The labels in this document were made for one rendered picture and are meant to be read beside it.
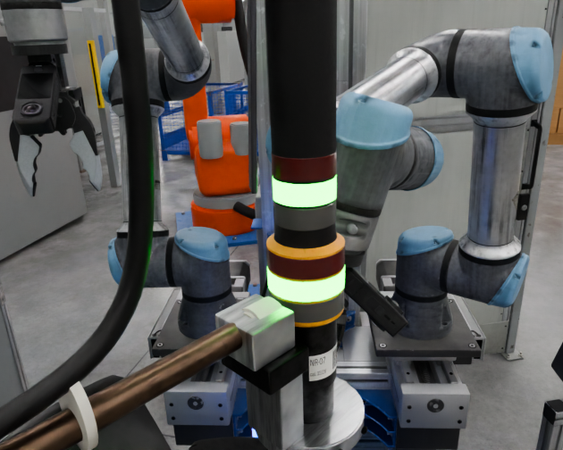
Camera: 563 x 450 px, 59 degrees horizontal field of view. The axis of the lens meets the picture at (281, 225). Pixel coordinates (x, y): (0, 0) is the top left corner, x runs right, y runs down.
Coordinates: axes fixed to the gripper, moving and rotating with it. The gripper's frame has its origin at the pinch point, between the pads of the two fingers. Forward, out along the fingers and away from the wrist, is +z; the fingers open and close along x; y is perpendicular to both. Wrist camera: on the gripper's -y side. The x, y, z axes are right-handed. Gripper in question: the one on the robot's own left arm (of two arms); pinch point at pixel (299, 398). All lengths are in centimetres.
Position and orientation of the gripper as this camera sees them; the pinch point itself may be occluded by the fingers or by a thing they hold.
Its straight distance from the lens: 62.9
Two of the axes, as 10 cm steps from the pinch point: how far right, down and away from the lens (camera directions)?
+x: 1.7, 3.3, -9.3
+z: -2.6, 9.2, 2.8
